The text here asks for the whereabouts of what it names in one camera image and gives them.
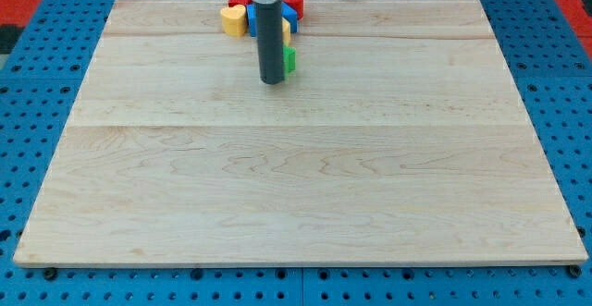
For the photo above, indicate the green star block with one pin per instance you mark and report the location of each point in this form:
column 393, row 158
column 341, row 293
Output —
column 289, row 59

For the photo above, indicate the light wooden board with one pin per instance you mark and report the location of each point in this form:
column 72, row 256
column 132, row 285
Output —
column 399, row 140

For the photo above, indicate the yellow block behind pusher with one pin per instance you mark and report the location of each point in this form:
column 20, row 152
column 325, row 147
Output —
column 286, row 32

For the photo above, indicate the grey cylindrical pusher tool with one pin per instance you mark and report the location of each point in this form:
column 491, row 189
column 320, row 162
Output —
column 268, row 19

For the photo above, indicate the blue block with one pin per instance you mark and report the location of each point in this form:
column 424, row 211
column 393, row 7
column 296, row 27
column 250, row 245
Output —
column 288, row 13

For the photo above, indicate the yellow heart block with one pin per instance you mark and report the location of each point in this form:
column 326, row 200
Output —
column 234, row 20

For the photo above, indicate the red block right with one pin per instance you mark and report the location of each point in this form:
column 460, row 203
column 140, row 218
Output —
column 297, row 5

